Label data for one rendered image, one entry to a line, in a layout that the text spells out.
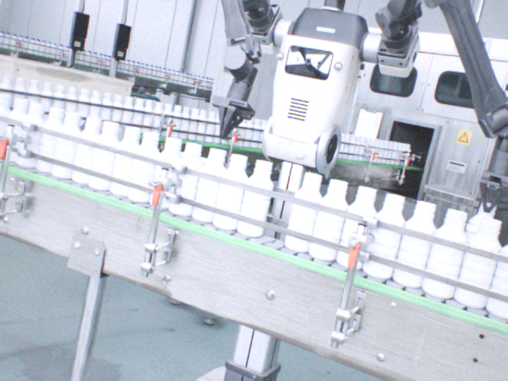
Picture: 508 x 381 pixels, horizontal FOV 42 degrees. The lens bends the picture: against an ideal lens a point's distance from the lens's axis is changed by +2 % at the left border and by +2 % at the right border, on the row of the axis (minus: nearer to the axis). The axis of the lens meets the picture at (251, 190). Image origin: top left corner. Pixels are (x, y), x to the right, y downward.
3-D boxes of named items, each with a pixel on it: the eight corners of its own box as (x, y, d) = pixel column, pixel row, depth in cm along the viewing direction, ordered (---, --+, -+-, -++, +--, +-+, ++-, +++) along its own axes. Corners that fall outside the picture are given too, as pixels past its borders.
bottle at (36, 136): (40, 166, 176) (50, 104, 174) (40, 170, 170) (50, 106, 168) (15, 162, 174) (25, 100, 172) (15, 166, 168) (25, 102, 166)
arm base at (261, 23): (267, 37, 209) (281, 7, 213) (260, 20, 202) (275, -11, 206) (243, 32, 213) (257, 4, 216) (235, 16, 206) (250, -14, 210)
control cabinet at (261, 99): (237, 195, 844) (268, 45, 817) (265, 205, 810) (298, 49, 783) (190, 193, 785) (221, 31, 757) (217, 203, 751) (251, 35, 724)
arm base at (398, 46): (390, 23, 198) (376, 55, 194) (387, 4, 191) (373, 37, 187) (419, 26, 194) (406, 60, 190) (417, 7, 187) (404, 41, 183)
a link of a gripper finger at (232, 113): (224, 135, 165) (237, 102, 167) (200, 129, 168) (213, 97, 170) (234, 145, 171) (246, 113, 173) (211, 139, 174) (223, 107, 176)
